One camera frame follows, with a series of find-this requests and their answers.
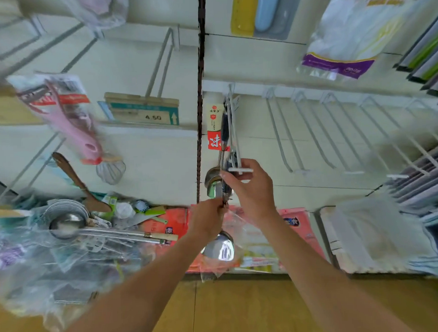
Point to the hanging black tool packets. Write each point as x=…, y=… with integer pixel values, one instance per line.
x=215, y=128

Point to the pile of plastic wrapped utensils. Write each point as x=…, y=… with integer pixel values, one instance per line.
x=50, y=276

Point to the pale round hanging utensil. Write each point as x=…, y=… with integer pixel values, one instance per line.
x=100, y=10

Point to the row of hanging flat packets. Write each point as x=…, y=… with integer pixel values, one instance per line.
x=428, y=57

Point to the person's left hand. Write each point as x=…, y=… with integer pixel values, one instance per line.
x=207, y=220

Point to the row of scissors packets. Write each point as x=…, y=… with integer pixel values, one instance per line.
x=426, y=180

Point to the person's right hand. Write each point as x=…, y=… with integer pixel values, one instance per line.
x=255, y=195

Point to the pink printed packets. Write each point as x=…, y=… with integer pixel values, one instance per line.
x=300, y=227

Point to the dark wooden spatula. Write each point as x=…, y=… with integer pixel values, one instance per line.
x=75, y=181

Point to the person's right forearm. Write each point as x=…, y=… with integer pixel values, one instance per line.
x=333, y=282

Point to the blue yellow peeler packet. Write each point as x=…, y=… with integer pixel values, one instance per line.
x=259, y=10

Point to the white purple bag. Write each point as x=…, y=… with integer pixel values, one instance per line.
x=358, y=27

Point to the large steel strainer ladle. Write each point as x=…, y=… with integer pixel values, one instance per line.
x=66, y=226

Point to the black wall divider strip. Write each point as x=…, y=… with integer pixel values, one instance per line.
x=199, y=85

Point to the red plastic wrapped packets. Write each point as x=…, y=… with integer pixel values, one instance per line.
x=174, y=222

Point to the person's left forearm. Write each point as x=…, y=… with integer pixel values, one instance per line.
x=130, y=298

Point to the white price label holder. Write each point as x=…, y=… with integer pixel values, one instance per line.
x=140, y=109

